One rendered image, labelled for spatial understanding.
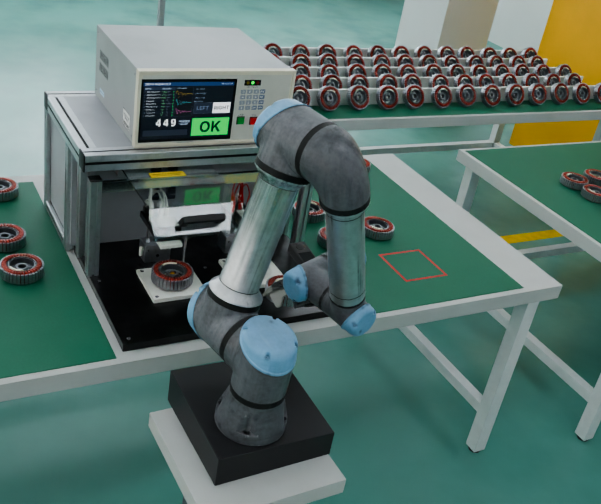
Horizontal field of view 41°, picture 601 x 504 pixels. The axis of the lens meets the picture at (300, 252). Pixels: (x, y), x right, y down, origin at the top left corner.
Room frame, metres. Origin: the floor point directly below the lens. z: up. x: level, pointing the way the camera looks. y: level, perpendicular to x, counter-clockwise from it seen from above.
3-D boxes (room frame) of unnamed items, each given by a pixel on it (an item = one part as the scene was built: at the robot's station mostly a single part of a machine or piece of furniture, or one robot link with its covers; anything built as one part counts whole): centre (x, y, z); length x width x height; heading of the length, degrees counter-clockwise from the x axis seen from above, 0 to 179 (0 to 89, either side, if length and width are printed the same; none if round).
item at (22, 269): (1.74, 0.71, 0.77); 0.11 x 0.11 x 0.04
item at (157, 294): (1.80, 0.32, 0.78); 0.15 x 0.15 x 0.01; 33
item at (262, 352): (1.28, 0.03, 0.99); 0.13 x 0.12 x 0.14; 47
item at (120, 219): (2.08, 0.36, 0.92); 0.66 x 0.01 x 0.30; 123
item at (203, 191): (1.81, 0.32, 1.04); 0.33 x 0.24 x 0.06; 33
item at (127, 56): (2.14, 0.39, 1.22); 0.44 x 0.39 x 0.20; 123
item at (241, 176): (1.95, 0.28, 1.03); 0.62 x 0.01 x 0.03; 123
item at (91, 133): (2.13, 0.40, 1.09); 0.68 x 0.44 x 0.05; 123
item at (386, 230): (2.35, -0.24, 0.77); 0.11 x 0.11 x 0.04
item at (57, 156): (2.03, 0.71, 0.91); 0.28 x 0.03 x 0.32; 33
